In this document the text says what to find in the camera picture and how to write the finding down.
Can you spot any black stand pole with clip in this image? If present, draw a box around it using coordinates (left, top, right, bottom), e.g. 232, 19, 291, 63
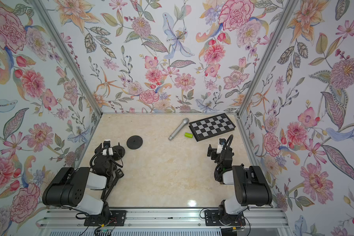
101, 169, 124, 202

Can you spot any black round stand base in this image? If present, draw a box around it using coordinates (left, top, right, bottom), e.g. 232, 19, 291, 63
126, 135, 143, 150

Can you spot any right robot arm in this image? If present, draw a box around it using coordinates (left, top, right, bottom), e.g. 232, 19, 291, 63
204, 135, 272, 227

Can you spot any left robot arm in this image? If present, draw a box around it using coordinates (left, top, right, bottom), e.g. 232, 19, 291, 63
42, 140, 126, 227

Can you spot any silver microphone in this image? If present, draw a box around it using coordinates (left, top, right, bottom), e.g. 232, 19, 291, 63
168, 118, 189, 141

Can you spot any black checkered chess box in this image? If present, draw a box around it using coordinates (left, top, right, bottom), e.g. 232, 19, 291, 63
189, 113, 236, 142

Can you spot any green cylinder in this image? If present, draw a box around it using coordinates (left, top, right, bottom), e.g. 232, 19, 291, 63
184, 132, 193, 138

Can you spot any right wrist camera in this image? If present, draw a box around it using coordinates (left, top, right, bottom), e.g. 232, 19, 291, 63
217, 138, 226, 152

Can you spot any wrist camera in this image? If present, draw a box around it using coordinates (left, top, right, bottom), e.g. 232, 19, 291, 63
217, 138, 226, 152
102, 139, 114, 156

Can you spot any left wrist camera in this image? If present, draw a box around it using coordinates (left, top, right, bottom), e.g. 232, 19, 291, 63
102, 139, 114, 156

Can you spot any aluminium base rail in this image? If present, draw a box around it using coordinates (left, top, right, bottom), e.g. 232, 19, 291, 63
36, 207, 292, 236

